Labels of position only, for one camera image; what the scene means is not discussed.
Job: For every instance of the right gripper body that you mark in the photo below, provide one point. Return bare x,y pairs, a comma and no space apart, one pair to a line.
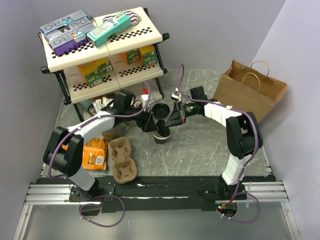
182,111

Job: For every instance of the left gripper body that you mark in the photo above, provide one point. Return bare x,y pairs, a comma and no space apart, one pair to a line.
141,120

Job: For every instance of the black white paper cup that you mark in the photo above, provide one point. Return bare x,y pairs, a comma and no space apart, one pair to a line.
161,137

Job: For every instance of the black plastic cup lid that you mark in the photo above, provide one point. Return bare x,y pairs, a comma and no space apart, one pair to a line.
163,127

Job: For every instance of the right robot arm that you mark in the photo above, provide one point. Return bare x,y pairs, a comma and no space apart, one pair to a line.
242,131

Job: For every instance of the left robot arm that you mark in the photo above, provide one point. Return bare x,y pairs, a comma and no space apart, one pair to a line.
64,151

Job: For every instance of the purple wavy round pack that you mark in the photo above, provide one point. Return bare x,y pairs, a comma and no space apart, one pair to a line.
134,17

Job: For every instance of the cup of straws and napkins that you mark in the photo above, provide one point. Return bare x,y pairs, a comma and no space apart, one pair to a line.
105,121

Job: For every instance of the cardboard cup carrier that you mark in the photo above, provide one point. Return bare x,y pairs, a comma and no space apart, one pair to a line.
124,168

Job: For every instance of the cream three-tier shelf rack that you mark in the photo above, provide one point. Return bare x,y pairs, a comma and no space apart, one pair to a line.
122,76

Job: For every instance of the yellow green box right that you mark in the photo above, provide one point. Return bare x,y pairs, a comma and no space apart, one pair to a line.
148,55

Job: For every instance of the orange snack bag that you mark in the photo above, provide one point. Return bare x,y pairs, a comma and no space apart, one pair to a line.
94,156

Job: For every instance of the orange green box right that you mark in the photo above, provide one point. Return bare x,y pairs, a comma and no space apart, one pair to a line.
131,56

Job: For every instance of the yellow green snack box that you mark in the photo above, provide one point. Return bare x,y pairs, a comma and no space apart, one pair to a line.
104,66

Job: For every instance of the brown paper bag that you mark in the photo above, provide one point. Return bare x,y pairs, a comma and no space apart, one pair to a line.
248,90

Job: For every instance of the orange green snack box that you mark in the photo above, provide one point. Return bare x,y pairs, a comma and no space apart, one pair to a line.
88,68

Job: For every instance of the teal carton box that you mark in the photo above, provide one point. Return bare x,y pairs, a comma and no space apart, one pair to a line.
113,26

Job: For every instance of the purple RO box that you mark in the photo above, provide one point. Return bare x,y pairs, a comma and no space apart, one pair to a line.
72,37

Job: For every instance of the silver blue RO box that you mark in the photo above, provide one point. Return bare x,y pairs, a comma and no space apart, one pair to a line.
64,21

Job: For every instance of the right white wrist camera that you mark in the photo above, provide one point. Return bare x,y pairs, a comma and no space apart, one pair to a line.
176,96

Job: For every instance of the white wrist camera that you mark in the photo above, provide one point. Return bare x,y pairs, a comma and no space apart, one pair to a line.
145,97
176,96

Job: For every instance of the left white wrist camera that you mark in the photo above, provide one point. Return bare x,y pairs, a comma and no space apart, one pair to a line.
145,97

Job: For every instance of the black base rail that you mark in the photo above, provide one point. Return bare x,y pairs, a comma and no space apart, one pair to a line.
150,193

